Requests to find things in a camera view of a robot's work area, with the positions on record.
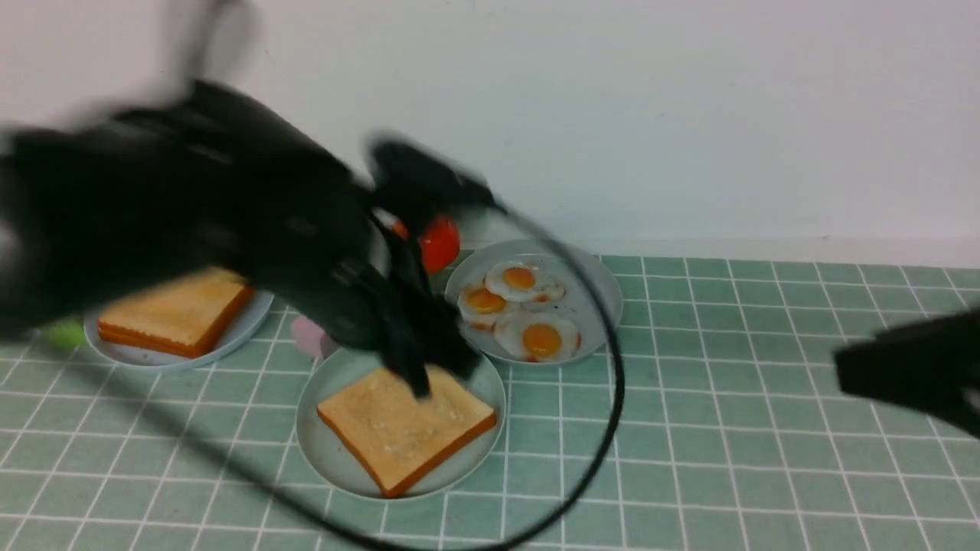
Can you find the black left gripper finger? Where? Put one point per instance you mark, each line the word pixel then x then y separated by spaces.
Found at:
pixel 421 331

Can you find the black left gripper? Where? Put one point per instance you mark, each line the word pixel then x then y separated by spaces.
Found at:
pixel 144 195

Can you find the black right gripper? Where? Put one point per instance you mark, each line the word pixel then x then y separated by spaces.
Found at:
pixel 929 366

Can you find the toast slice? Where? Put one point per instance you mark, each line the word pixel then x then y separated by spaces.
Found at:
pixel 185 318
pixel 398 428

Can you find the fried egg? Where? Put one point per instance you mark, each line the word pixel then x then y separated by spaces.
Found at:
pixel 481 309
pixel 523 283
pixel 537 336

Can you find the red tomato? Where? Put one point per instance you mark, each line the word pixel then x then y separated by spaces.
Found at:
pixel 435 247

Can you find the pink cube block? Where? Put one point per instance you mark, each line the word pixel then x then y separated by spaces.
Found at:
pixel 311 340

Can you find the grey blue egg plate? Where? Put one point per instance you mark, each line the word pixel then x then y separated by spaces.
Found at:
pixel 585 279

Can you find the green centre plate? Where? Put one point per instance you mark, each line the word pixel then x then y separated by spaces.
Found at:
pixel 329 451

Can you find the light blue left plate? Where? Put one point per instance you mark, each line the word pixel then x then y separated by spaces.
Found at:
pixel 244 326

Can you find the green cube block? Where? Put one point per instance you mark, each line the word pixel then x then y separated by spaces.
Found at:
pixel 66 334

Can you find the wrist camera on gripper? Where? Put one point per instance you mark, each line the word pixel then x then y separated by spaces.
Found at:
pixel 417 186

